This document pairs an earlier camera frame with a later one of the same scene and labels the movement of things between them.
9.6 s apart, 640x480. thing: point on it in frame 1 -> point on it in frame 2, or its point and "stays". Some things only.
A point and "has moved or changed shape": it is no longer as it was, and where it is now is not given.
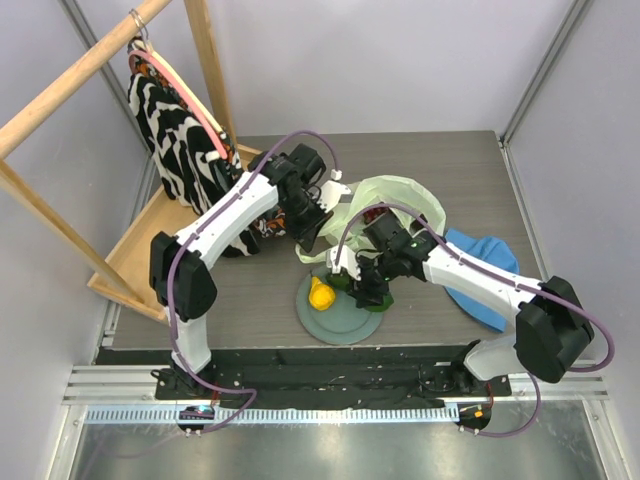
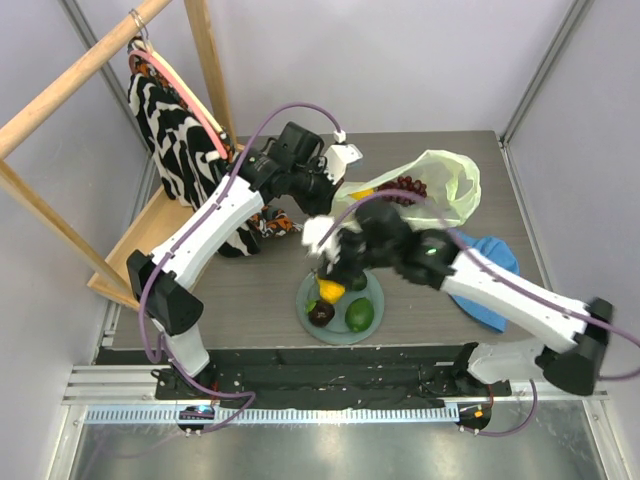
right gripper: x=371 y=282 -> x=342 y=262
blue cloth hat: x=495 y=251 stays
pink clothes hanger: x=150 y=57 stays
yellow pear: x=321 y=296 has moved or changed shape
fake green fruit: x=387 y=303 -> x=359 y=314
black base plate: x=317 y=377 stays
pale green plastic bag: x=345 y=226 has moved or changed shape
